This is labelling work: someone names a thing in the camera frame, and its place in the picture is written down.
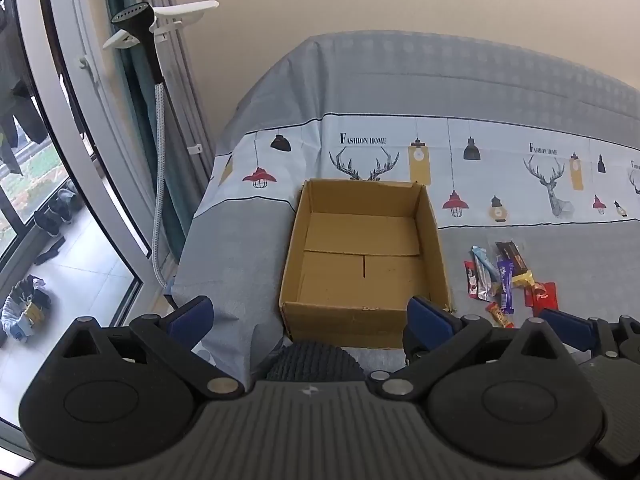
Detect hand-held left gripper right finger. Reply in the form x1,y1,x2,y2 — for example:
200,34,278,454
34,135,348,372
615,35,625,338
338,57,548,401
367,296,576,401

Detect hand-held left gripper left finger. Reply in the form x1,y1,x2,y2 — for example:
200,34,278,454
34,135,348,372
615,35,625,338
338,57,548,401
47,296,246,402

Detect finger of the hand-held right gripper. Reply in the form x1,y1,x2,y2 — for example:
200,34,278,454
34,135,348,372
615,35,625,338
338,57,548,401
617,314,640,361
539,308,621,357

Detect red black snack packet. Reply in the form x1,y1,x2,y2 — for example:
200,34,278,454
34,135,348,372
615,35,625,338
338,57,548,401
463,260,481,300

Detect small orange snack bar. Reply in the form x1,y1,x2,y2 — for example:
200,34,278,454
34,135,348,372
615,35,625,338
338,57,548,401
486,302,516,329

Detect silver blue snack packet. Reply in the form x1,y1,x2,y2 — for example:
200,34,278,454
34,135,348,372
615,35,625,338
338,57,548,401
470,245,502,302

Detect purple snack bar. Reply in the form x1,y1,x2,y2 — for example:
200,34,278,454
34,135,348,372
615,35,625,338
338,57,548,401
496,256,516,315

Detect dark brown snack bar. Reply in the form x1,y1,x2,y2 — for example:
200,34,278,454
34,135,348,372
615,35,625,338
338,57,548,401
495,240,535,288

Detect cardboard box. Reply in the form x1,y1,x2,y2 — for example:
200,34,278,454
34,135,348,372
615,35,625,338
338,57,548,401
278,178,453,350

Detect dark ribbed cloth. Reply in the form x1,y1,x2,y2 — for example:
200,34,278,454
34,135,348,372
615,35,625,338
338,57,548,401
266,341,365,382

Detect black slipper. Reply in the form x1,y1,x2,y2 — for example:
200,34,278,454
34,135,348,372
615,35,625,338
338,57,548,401
33,236,67,266

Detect pile of clothes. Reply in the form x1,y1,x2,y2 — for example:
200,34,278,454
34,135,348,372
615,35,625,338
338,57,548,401
0,275,52,345

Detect dark shoes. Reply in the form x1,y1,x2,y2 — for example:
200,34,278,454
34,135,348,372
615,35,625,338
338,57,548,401
33,186,81,237

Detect printed grey bedsheet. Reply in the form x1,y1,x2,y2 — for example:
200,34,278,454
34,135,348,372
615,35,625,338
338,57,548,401
170,30,640,386

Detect dark hanging clothes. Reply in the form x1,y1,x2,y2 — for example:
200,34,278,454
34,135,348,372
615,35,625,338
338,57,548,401
0,0,47,177

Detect black garment steamer head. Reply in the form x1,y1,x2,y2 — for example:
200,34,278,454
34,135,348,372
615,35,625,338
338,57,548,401
110,1,166,86

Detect white steamer hanger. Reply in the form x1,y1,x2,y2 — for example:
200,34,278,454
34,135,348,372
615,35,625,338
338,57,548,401
102,0,220,51

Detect braided steamer hose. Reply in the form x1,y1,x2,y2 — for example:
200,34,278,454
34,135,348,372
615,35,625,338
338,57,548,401
150,82,175,292

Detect garment steamer with hose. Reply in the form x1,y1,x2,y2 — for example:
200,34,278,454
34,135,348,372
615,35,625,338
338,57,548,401
97,0,217,267

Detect white window frame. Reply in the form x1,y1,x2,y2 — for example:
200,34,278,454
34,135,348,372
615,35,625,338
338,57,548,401
12,0,166,331

